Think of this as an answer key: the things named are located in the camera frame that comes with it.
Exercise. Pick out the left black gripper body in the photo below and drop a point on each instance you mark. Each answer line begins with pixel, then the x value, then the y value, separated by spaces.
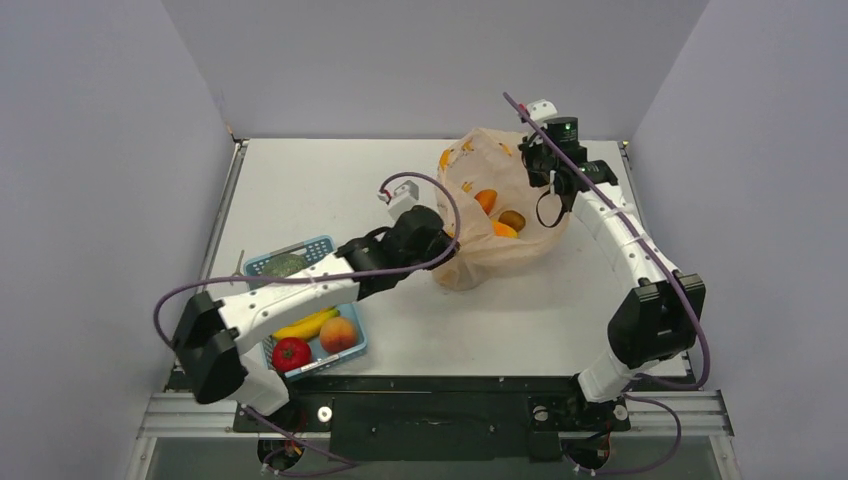
pixel 439 248

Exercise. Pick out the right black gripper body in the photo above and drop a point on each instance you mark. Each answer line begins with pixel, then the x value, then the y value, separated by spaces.
pixel 542 162

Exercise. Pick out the beige plastic bag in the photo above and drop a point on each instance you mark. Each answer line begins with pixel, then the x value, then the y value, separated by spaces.
pixel 490 159

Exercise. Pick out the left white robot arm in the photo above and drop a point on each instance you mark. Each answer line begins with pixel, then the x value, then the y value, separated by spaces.
pixel 213 337

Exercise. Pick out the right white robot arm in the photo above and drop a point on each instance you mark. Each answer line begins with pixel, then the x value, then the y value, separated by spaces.
pixel 659 317

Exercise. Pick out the fake brown kiwi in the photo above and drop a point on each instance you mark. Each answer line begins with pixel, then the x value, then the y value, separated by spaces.
pixel 513 219

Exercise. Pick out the fake orange mango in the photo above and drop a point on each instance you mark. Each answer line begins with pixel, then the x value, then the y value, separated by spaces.
pixel 504 230

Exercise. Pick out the fake peach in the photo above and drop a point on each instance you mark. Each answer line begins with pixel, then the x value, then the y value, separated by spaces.
pixel 338 334

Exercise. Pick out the yellow fake banana bunch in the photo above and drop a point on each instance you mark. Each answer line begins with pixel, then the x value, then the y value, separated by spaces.
pixel 308 327

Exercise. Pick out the green fake melon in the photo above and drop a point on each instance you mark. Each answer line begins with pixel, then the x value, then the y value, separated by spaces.
pixel 283 265

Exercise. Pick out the red fake tomato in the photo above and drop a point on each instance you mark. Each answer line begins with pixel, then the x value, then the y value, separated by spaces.
pixel 290 353

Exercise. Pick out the blue plastic basket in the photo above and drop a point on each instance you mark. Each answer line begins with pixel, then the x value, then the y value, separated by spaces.
pixel 313 250

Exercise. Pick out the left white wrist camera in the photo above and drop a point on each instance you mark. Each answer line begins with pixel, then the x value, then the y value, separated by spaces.
pixel 402 199

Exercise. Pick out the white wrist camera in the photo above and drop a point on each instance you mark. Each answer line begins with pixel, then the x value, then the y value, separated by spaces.
pixel 402 199
pixel 540 111

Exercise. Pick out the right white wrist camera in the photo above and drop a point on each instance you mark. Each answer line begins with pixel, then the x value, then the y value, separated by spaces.
pixel 540 111

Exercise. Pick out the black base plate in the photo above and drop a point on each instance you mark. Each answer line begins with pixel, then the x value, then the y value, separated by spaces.
pixel 450 418

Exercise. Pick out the aluminium rail frame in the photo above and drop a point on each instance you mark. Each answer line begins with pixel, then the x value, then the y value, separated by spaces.
pixel 177 415

